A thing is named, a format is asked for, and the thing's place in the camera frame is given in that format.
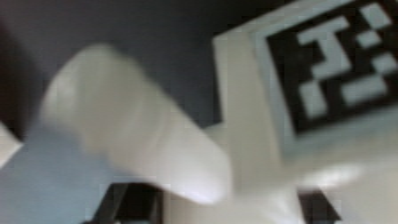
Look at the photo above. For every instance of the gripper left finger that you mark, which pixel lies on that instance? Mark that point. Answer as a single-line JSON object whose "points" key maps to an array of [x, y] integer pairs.
{"points": [[132, 205]]}

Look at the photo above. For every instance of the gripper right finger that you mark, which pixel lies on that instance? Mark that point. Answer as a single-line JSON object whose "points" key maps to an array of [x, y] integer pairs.
{"points": [[318, 211]]}

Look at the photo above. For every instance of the white chair leg block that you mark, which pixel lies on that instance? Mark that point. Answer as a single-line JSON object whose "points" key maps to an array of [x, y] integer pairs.
{"points": [[114, 137]]}

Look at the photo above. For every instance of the white chair seat part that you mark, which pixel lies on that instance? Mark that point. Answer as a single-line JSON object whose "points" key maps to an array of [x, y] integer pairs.
{"points": [[308, 80]]}

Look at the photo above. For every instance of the white U-shaped border frame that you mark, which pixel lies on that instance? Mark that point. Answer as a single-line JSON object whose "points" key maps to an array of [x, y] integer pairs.
{"points": [[9, 145]]}

